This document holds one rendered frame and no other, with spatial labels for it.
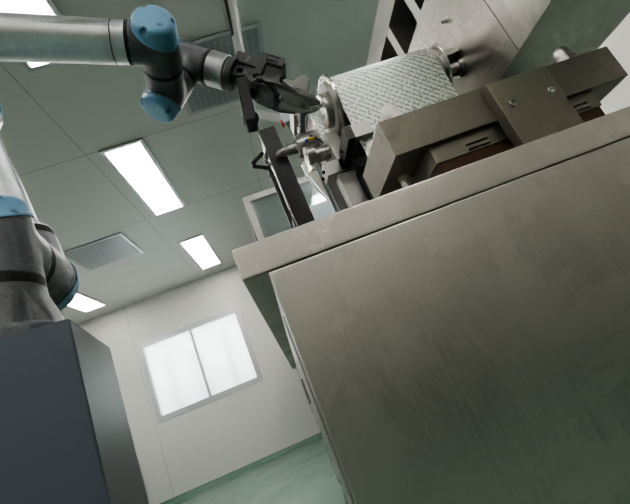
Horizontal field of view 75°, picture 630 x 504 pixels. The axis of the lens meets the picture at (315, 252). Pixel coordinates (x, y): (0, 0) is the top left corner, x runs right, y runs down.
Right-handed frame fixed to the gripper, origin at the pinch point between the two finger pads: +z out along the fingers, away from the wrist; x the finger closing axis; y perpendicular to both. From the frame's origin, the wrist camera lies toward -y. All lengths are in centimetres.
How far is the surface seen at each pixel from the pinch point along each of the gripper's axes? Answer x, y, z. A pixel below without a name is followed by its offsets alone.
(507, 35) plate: -13.2, 18.1, 33.1
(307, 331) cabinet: -30, -49, 15
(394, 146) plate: -23.9, -20.1, 18.2
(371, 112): -4.2, -0.5, 12.6
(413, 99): -4.2, 5.4, 19.9
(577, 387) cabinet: -30, -46, 43
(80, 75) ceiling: 124, 67, -160
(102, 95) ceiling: 143, 70, -157
